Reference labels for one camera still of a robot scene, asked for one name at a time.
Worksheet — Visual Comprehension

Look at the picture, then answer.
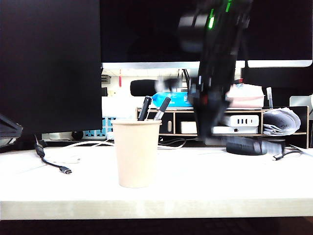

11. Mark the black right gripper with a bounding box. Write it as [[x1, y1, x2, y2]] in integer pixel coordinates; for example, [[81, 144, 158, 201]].
[[190, 73, 233, 141]]

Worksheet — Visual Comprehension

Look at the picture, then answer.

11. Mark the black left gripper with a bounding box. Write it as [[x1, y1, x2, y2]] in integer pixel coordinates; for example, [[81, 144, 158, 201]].
[[0, 113, 23, 148]]

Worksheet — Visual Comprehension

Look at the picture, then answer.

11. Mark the black marker with barcode label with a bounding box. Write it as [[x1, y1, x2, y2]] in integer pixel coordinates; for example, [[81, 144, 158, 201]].
[[226, 136, 287, 154]]

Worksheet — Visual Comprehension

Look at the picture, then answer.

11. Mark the beige paper cup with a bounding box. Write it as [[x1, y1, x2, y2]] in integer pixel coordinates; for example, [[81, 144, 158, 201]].
[[112, 119, 163, 189]]

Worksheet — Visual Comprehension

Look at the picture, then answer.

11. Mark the cream rectangular box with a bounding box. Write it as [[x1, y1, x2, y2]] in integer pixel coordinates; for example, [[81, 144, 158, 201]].
[[180, 121, 199, 135]]

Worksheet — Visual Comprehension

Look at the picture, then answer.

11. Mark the flat white adapter box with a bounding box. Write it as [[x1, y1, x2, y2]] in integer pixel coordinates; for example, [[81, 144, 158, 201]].
[[212, 126, 259, 135]]

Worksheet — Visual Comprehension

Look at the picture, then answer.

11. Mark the white multi-port charger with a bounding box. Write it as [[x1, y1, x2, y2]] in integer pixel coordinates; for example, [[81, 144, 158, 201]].
[[221, 115, 260, 128]]

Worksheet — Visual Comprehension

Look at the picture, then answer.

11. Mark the black round base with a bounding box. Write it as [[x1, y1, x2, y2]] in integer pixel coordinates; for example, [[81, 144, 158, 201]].
[[225, 142, 268, 157]]

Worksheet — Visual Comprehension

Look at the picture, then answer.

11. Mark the pink tissue pack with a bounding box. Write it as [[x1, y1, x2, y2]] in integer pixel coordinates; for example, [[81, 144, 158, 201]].
[[225, 83, 266, 109]]

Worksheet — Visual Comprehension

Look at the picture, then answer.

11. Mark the blue wet wipes pack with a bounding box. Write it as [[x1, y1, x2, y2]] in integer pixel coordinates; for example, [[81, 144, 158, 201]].
[[151, 92, 196, 109]]

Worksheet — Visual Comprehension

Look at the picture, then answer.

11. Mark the grey pen with black cap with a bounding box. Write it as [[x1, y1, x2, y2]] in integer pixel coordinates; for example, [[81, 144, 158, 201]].
[[153, 96, 172, 121]]

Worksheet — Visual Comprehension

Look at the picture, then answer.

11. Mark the silver monitor stand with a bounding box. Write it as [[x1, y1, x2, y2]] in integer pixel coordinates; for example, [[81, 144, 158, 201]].
[[188, 69, 201, 84]]

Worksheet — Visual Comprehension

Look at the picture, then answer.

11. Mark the clear pen with cap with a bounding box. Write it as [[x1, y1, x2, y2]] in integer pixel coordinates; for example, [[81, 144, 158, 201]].
[[266, 87, 274, 110]]

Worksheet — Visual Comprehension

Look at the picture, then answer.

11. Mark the rolled paper stack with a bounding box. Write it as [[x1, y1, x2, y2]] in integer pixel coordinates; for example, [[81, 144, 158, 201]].
[[262, 108, 301, 137]]

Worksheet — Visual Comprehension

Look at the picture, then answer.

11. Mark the wooden desk organizer shelf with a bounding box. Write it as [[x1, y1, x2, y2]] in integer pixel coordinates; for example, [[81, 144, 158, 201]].
[[135, 106, 310, 149]]

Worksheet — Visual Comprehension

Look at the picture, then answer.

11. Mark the black office chair headrest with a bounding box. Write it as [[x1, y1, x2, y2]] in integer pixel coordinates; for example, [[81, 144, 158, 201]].
[[130, 79, 160, 97]]

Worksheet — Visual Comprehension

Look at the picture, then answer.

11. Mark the black background monitor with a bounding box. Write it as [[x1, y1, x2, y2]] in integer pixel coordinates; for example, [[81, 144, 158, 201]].
[[240, 68, 313, 109]]

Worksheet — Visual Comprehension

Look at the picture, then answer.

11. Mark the blue and white power strip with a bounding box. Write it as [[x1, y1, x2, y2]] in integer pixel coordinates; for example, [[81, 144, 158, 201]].
[[82, 129, 108, 141]]

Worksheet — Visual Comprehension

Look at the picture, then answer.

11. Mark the silver grey panel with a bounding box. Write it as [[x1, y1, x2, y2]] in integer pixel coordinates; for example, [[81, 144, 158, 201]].
[[289, 95, 313, 107]]

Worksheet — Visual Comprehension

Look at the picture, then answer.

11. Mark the white paper sheet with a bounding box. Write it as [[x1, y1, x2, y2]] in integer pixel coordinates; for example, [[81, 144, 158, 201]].
[[289, 144, 313, 158]]

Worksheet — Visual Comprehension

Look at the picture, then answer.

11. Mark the large silver-bezel monitor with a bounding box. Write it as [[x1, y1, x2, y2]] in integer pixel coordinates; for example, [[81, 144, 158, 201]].
[[99, 0, 313, 71]]

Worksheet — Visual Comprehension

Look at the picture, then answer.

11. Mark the black USB-C cable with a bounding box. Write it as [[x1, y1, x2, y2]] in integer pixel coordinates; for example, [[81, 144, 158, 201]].
[[34, 134, 73, 175]]

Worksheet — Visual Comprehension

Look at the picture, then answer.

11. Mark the white looped cable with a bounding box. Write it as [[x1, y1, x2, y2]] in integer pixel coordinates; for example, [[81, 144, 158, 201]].
[[157, 138, 196, 151]]

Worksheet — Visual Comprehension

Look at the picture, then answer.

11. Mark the white cable with connector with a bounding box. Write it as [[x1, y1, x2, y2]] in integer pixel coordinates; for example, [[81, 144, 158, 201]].
[[45, 141, 115, 165]]

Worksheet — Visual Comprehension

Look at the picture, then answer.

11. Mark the black cable with silver plug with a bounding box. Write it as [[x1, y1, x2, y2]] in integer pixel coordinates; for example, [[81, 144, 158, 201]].
[[272, 149, 302, 162]]

